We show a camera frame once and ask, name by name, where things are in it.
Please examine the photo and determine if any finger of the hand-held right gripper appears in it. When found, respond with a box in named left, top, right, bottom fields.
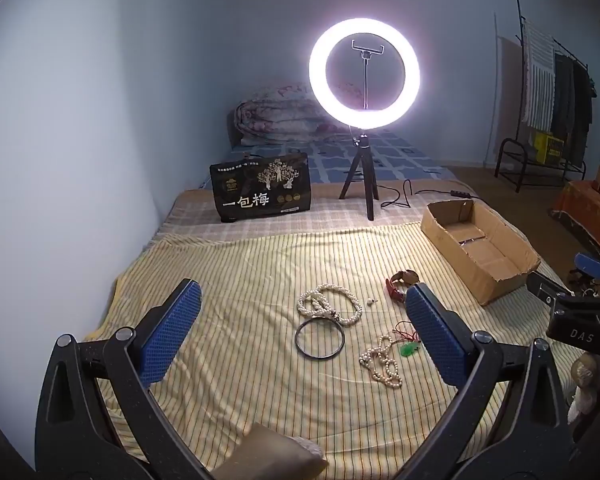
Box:
left=526, top=272, right=600, bottom=348
left=574, top=252, right=600, bottom=301

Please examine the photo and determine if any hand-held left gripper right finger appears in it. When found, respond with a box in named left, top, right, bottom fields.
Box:
left=395, top=282, right=577, bottom=480

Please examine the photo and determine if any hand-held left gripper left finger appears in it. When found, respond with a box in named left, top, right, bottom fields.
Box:
left=34, top=278, right=216, bottom=480

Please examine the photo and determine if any small pearl necklace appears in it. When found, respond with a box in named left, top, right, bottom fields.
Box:
left=358, top=335, right=403, bottom=388

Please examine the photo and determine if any red wrist watch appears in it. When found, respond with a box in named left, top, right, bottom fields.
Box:
left=385, top=269, right=421, bottom=303

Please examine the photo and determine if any cardboard box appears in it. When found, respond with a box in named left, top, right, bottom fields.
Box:
left=420, top=199, right=542, bottom=307

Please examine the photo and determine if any person's right hand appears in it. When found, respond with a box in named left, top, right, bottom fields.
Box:
left=569, top=352, right=600, bottom=423

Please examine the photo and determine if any orange box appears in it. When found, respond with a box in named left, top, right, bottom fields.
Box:
left=550, top=180, right=600, bottom=261

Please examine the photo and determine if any yellow striped blanket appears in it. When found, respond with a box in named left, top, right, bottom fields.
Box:
left=82, top=222, right=581, bottom=480

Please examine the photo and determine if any black bangle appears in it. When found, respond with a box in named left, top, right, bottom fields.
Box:
left=295, top=317, right=344, bottom=360

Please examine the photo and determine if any yellow box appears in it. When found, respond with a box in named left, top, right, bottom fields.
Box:
left=532, top=131, right=566, bottom=165

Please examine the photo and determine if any black clothes rack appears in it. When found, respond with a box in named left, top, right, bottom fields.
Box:
left=495, top=0, right=593, bottom=193

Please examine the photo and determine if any black hanging garment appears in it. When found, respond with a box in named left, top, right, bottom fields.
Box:
left=571, top=60, right=597, bottom=176

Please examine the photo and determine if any black printed bag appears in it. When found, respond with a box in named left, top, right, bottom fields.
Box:
left=210, top=152, right=314, bottom=224

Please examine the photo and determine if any black tripod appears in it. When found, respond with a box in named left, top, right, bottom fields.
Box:
left=339, top=132, right=379, bottom=222

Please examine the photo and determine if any grey-green hanging garment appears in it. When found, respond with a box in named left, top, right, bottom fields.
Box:
left=551, top=52, right=576, bottom=136

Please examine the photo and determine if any white striped towel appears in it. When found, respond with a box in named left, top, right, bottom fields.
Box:
left=522, top=19, right=556, bottom=131

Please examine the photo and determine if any folded floral quilt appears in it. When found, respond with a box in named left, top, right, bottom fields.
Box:
left=234, top=82, right=361, bottom=146

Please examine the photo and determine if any black phone holder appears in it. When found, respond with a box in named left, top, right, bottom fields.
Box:
left=351, top=39, right=379, bottom=111

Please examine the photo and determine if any green pendant with red cord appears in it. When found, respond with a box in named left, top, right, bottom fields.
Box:
left=391, top=327, right=423, bottom=359

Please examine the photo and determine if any large pearl necklace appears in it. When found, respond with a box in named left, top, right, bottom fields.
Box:
left=297, top=283, right=365, bottom=327

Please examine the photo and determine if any black ring light cable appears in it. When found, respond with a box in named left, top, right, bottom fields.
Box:
left=377, top=179, right=481, bottom=208

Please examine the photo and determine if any white ring light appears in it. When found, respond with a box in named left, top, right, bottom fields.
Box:
left=308, top=16, right=422, bottom=128

